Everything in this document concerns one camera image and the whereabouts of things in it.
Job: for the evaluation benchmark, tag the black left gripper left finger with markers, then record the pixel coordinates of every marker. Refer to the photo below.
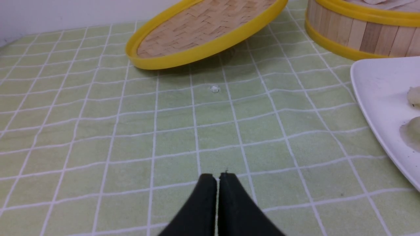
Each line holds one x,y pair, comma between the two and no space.
197,217

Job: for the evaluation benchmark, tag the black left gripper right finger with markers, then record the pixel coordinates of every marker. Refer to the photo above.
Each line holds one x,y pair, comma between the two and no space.
238,215

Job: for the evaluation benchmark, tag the greenish dumpling on plate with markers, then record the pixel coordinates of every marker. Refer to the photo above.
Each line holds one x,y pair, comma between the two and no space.
410,133

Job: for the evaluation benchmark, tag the white square plate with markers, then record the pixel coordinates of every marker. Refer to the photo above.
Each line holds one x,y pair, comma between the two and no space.
381,87

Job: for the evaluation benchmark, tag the pale dumpling on plate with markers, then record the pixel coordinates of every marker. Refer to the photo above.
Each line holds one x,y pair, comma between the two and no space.
413,96

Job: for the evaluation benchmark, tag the small white crumb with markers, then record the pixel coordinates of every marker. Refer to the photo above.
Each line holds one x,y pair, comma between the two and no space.
214,89

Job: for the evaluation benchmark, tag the green checkered tablecloth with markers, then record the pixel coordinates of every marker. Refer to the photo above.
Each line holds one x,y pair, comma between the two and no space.
90,145

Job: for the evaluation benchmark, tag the yellow rimmed bamboo steamer lid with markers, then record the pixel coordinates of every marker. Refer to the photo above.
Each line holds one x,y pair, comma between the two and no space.
192,30

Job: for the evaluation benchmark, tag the yellow rimmed bamboo steamer basket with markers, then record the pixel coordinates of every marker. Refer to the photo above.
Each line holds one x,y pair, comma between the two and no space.
357,32

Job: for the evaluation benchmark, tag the white steamer liner cloth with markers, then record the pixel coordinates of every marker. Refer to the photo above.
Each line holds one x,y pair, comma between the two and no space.
396,5

